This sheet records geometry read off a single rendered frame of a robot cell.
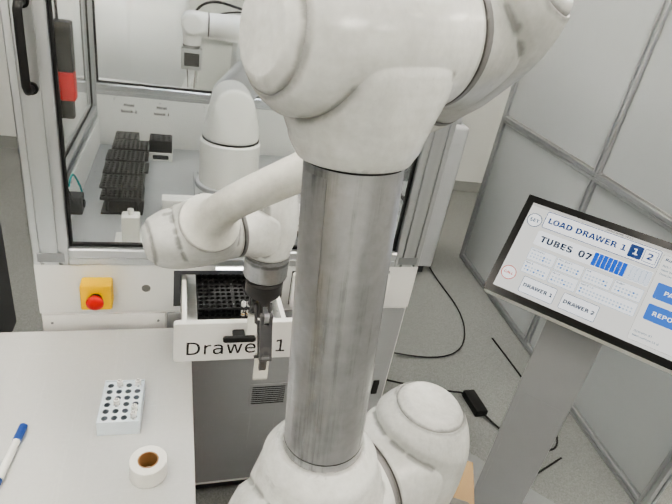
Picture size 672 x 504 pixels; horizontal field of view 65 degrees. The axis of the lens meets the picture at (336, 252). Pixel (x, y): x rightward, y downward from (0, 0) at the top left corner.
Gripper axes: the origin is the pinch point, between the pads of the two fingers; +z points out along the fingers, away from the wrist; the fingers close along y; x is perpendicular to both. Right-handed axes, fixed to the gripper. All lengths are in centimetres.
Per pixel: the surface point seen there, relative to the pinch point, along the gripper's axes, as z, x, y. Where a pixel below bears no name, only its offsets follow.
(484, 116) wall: 20, -248, 331
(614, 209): -3, -170, 83
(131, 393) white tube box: 11.5, 26.2, 1.9
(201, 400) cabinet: 45, 9, 32
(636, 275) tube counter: -20, -97, 1
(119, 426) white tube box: 12.5, 28.0, -6.4
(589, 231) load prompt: -25, -91, 15
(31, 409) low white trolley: 15.1, 46.3, 2.6
